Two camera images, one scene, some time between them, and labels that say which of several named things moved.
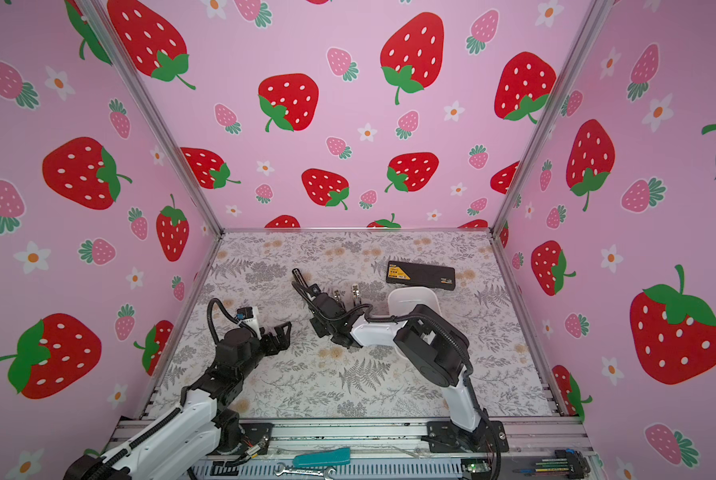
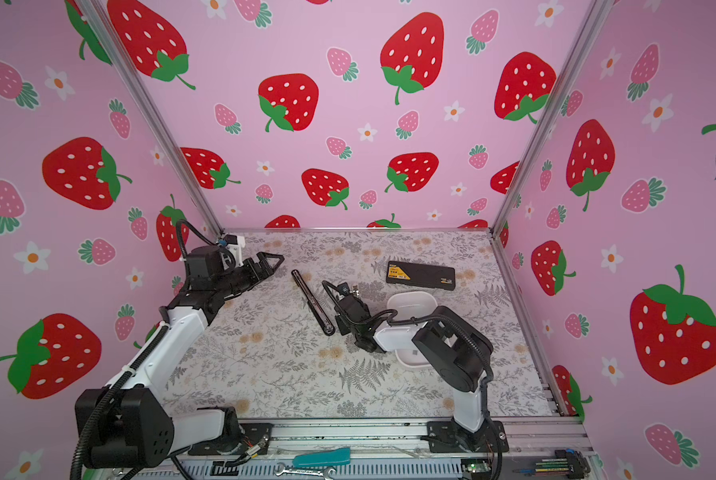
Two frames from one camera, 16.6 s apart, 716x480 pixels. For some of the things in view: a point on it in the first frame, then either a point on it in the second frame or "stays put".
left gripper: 283,340 to 262,268
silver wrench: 281,471 stays put
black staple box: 421,274 stays put
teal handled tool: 337,456 stays put
